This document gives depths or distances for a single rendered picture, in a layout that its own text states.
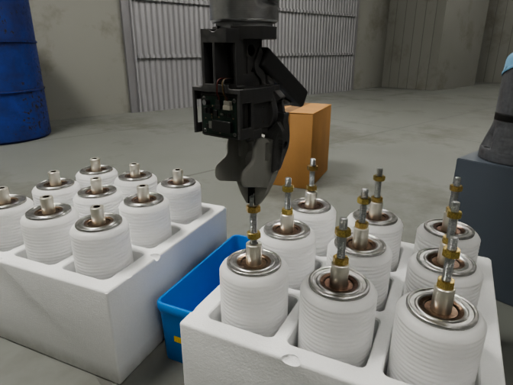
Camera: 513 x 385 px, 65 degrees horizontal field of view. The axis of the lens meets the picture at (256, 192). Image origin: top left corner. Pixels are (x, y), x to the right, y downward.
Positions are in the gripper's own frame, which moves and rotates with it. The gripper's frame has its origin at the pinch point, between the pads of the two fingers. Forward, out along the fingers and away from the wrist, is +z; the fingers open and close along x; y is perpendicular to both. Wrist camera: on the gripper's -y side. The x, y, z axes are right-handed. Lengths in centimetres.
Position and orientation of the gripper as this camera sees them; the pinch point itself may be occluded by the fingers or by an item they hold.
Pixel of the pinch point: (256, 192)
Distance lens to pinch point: 52.8
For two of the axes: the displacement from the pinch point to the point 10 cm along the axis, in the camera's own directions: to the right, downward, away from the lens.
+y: -6.2, 2.6, -7.4
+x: 7.8, 2.1, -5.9
